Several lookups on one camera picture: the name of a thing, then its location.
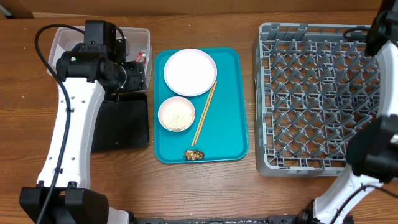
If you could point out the small white bowl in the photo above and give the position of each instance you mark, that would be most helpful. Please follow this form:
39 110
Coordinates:
172 101

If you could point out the red snack wrapper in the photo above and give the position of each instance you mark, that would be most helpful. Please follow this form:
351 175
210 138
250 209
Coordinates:
141 57

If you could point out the pile of rice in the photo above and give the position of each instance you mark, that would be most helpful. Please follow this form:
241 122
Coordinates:
177 118

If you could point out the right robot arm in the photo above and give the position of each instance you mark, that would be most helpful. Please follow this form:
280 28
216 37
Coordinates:
372 152

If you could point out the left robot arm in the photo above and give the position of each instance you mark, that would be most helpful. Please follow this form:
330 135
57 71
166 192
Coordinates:
86 75

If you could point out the grey dishwasher rack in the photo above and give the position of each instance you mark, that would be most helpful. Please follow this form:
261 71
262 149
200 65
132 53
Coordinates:
315 89

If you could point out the teal serving tray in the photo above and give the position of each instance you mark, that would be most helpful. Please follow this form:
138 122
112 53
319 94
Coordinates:
224 134

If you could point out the large white plate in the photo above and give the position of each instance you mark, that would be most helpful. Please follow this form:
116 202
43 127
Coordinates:
190 72

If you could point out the brown food scrap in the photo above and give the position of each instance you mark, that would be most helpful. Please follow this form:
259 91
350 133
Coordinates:
193 155

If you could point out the black plastic tray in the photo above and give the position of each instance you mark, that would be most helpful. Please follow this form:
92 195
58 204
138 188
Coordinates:
122 123

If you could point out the clear plastic bin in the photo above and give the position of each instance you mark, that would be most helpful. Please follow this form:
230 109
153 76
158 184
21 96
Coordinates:
138 41

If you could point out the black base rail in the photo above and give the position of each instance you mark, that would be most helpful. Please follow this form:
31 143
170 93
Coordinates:
217 221

